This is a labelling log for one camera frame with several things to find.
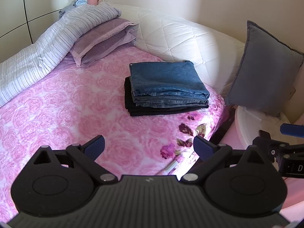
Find black garment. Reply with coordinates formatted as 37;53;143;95
123;76;210;117

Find blue denim jeans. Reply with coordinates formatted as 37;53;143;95
129;61;210;108

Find blue clothes pile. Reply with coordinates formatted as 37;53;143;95
59;0;87;19

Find white storage bin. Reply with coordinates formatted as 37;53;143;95
220;106;303;221

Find pink floral bed blanket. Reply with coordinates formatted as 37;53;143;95
1;44;225;222

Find grey square cushion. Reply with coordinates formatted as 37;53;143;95
225;21;303;116

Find striped white duvet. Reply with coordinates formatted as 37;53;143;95
1;2;122;105

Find purple pillow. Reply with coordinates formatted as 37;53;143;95
70;18;138;67

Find white quilted headboard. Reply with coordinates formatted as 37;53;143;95
113;4;245;97

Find white wardrobe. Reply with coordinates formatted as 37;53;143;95
1;0;73;62

